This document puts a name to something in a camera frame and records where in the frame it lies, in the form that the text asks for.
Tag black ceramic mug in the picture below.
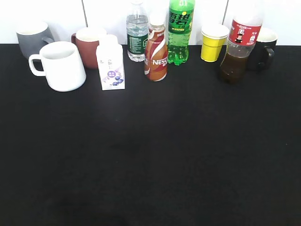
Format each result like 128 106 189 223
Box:
246 27 278 71

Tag white ceramic mug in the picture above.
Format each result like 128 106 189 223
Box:
28 41 86 92

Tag grey ceramic mug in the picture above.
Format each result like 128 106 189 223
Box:
16 20 54 59

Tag red ceramic mug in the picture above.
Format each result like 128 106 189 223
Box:
71 27 107 69

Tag white blueberry yogurt bottle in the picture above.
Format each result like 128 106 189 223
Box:
96 34 125 90

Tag clear water bottle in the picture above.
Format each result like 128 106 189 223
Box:
126 0 149 62

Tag yellow paper cup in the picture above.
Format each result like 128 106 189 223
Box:
201 24 230 62

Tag brown Nescafe coffee bottle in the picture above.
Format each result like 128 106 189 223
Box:
144 12 168 81

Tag green Sprite bottle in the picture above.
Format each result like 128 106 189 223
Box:
168 0 195 65

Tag cola bottle red label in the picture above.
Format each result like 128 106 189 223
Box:
220 0 264 84

